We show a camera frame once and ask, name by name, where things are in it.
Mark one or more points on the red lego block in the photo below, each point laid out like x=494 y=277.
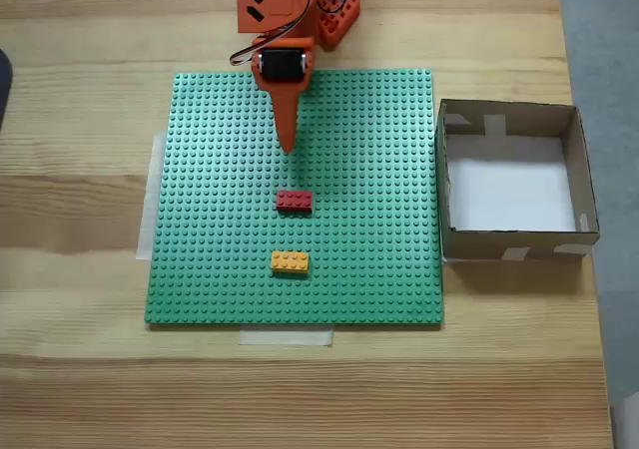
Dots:
x=295 y=202

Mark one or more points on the yellow lego block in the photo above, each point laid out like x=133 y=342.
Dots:
x=289 y=262

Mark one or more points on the white paper sheet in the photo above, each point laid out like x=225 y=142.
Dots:
x=509 y=189

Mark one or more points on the open cardboard box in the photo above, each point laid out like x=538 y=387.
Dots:
x=474 y=244

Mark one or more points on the masking tape strip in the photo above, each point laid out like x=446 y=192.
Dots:
x=284 y=337
x=145 y=219

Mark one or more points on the black rounded object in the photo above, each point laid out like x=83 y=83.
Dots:
x=4 y=90

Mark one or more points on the green lego baseplate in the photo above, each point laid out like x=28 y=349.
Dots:
x=224 y=194

